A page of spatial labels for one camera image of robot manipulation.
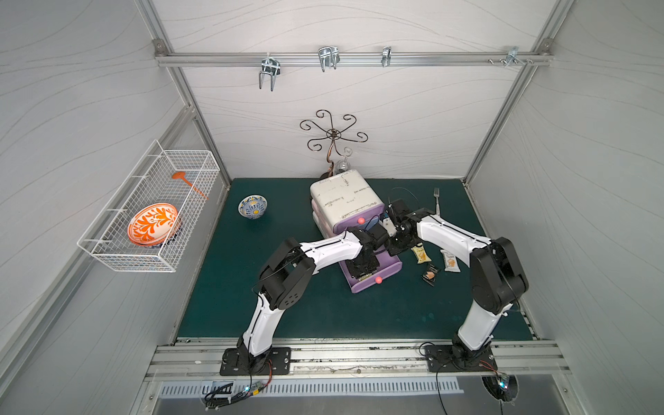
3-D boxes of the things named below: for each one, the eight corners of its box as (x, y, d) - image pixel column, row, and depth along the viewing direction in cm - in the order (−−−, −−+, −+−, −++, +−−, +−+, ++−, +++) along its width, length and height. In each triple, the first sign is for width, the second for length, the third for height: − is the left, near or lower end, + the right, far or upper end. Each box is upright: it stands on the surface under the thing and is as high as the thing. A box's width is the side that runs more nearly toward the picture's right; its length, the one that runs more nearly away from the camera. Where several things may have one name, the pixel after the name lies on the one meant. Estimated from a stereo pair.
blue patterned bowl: (238, 212, 111) (234, 205, 107) (256, 198, 116) (253, 190, 112) (252, 223, 107) (249, 215, 103) (271, 208, 113) (268, 200, 109)
